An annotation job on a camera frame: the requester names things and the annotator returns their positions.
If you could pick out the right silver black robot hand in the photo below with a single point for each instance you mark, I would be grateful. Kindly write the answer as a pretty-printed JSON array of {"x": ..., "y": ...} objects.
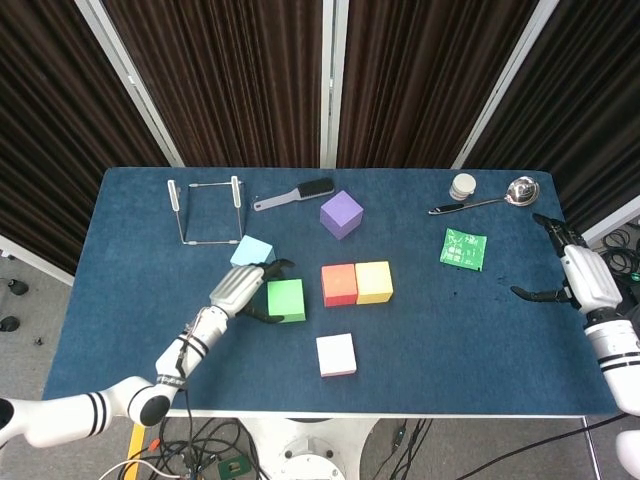
[{"x": 592, "y": 280}]

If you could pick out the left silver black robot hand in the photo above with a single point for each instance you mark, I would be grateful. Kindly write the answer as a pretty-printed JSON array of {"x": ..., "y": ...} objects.
[{"x": 235, "y": 290}]

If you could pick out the light blue cube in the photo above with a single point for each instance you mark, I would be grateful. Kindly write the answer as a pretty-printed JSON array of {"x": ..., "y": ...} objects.
[{"x": 250, "y": 250}]

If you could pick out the green cube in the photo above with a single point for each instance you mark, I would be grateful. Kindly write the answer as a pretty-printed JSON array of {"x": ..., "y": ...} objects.
[{"x": 287, "y": 300}]

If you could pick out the red orange cube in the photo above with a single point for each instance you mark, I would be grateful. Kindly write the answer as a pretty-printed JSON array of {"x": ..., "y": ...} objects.
[{"x": 339, "y": 283}]

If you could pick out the purple cube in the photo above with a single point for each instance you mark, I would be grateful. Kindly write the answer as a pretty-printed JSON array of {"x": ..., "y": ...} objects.
[{"x": 341, "y": 212}]

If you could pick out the yellow cube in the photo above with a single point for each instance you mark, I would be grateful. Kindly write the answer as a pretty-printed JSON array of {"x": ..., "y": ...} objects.
[{"x": 374, "y": 281}]

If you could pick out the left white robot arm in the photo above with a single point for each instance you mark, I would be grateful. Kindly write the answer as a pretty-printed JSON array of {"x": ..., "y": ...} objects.
[{"x": 65, "y": 412}]

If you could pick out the white pink cube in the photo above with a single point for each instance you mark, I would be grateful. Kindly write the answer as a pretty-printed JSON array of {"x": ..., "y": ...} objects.
[{"x": 336, "y": 354}]

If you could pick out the blue felt table cover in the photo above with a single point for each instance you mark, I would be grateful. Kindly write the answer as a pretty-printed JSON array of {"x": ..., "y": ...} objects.
[{"x": 150, "y": 280}]

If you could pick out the grey brush black bristles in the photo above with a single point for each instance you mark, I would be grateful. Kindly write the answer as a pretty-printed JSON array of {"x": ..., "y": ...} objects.
[{"x": 315, "y": 187}]

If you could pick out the green foil packet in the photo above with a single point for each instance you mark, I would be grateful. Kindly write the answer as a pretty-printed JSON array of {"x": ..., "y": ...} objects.
[{"x": 462, "y": 249}]

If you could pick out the small white jar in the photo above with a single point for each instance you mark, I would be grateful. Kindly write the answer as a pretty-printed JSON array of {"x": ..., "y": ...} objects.
[{"x": 462, "y": 186}]

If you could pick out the dark brown pleated curtain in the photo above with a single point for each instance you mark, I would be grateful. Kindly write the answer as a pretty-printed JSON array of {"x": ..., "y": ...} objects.
[
  {"x": 425, "y": 75},
  {"x": 225, "y": 75},
  {"x": 50, "y": 125},
  {"x": 590, "y": 110}
]

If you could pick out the orange connector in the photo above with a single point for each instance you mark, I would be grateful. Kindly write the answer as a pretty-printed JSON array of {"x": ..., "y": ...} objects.
[{"x": 154, "y": 444}]

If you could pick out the green circuit board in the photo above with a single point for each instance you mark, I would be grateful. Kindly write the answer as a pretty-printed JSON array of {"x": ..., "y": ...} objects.
[{"x": 233, "y": 467}]

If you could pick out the yellow floor tape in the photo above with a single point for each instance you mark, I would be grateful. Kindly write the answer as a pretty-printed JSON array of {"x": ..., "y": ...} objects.
[{"x": 137, "y": 442}]

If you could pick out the black caster wheel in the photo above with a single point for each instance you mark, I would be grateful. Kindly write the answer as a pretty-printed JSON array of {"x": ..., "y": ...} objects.
[
  {"x": 9, "y": 324},
  {"x": 15, "y": 286}
]

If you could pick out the white partition frame post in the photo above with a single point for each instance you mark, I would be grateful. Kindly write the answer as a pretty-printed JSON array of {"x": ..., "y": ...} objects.
[
  {"x": 130, "y": 80},
  {"x": 334, "y": 75},
  {"x": 505, "y": 80},
  {"x": 30, "y": 257},
  {"x": 607, "y": 222}
]

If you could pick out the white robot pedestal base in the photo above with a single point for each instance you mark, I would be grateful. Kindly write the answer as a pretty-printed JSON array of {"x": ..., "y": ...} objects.
[{"x": 310, "y": 450}]

